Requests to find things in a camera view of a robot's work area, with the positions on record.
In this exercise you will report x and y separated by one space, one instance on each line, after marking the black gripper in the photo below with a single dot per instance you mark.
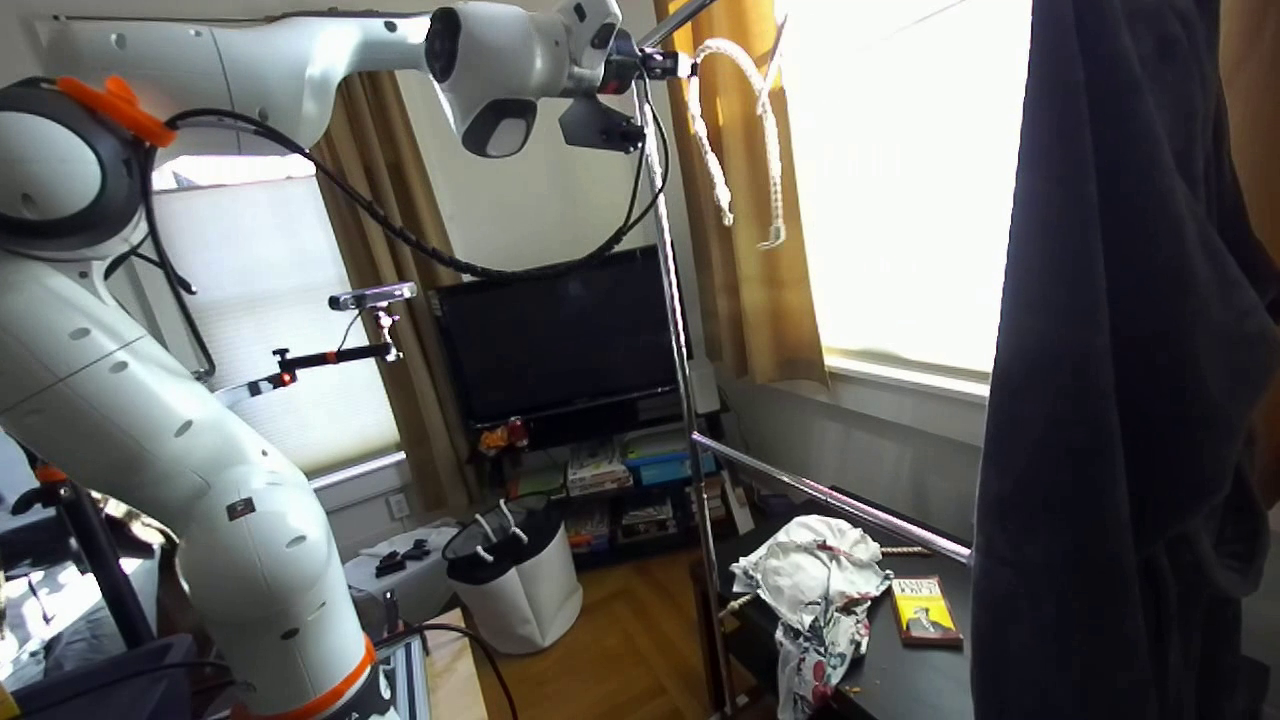
625 60

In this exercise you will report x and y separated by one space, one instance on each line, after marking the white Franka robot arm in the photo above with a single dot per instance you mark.
135 424

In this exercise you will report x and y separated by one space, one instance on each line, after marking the silver metal clothes rack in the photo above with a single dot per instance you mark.
675 293

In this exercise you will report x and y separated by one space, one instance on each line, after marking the golden window curtain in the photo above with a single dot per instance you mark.
747 293

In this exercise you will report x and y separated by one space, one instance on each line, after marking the black flat television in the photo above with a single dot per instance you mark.
561 343

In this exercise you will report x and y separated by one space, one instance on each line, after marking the brown window curtain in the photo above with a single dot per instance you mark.
386 323
1255 121

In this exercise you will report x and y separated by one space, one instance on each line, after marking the blue box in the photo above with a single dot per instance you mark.
660 466

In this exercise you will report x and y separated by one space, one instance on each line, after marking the small orange toy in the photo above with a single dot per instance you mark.
505 436

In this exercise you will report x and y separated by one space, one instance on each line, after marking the dark television stand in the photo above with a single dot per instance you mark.
603 512

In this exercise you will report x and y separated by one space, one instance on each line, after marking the crumpled white cloth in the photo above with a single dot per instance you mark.
812 573

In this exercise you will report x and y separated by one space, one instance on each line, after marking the white bucket with black liner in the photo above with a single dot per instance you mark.
521 595

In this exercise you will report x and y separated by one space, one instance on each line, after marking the dark hanging hoodie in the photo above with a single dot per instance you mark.
1122 403

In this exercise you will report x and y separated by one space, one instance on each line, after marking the white console with black controllers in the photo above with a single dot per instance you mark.
386 573

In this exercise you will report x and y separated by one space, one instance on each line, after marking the yellow small box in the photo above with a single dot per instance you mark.
925 609

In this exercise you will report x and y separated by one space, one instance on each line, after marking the black tripod with orange clamp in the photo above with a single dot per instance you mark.
93 563

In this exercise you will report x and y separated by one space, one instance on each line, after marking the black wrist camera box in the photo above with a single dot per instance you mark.
603 121

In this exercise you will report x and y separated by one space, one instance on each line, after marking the black camera on clamp arm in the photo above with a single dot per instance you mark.
375 296

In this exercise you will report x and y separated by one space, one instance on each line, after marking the white wall outlet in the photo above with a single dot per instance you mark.
397 505

